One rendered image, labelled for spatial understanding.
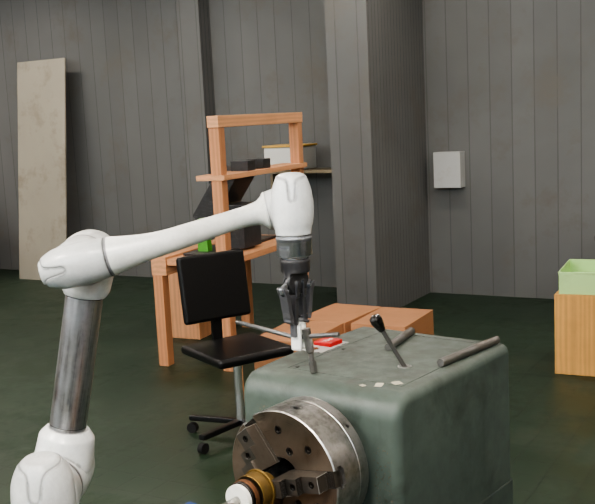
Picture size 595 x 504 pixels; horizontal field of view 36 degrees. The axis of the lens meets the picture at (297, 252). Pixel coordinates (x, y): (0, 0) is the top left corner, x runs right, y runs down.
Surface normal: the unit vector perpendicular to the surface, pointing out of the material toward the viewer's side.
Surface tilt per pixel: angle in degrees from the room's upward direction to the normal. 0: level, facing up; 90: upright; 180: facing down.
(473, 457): 90
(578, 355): 90
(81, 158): 90
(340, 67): 90
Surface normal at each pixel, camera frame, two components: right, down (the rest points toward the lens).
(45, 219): -0.49, 0.04
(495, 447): 0.79, 0.05
